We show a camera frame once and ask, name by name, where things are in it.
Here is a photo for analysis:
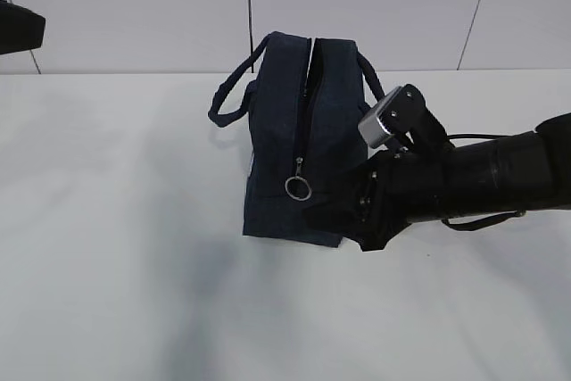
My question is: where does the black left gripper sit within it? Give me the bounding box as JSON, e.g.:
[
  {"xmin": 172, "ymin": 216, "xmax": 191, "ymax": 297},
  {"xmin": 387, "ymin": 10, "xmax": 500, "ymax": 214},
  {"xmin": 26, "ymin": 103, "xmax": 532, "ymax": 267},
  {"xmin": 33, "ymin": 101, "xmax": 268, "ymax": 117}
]
[{"xmin": 0, "ymin": 0, "xmax": 46, "ymax": 55}]

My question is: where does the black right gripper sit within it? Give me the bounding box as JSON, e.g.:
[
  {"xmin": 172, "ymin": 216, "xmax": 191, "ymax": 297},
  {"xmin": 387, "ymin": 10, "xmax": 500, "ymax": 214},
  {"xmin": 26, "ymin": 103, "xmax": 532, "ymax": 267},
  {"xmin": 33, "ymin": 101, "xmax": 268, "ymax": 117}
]
[{"xmin": 303, "ymin": 153, "xmax": 444, "ymax": 252}]

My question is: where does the silver zipper pull ring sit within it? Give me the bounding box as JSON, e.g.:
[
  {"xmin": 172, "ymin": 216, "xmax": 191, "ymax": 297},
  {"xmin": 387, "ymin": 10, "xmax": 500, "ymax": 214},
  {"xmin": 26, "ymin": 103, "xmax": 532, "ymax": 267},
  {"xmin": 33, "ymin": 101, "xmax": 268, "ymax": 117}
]
[{"xmin": 284, "ymin": 155, "xmax": 312, "ymax": 202}]

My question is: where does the navy blue fabric lunch bag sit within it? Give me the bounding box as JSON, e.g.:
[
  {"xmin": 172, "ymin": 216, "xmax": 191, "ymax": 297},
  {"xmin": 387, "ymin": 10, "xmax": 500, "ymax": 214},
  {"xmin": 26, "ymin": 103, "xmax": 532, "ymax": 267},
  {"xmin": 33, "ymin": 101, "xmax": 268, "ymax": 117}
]
[{"xmin": 208, "ymin": 31, "xmax": 384, "ymax": 248}]

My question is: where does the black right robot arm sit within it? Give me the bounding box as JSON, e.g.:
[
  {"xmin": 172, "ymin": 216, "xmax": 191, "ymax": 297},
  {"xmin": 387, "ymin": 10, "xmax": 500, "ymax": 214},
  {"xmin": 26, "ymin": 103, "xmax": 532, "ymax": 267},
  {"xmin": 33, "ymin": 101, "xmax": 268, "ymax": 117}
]
[{"xmin": 303, "ymin": 114, "xmax": 570, "ymax": 252}]

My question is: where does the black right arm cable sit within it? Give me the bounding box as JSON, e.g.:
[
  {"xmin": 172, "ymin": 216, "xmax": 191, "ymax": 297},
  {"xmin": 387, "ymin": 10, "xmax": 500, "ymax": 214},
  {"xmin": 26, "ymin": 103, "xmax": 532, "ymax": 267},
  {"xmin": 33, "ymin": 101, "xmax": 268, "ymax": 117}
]
[{"xmin": 441, "ymin": 133, "xmax": 536, "ymax": 233}]

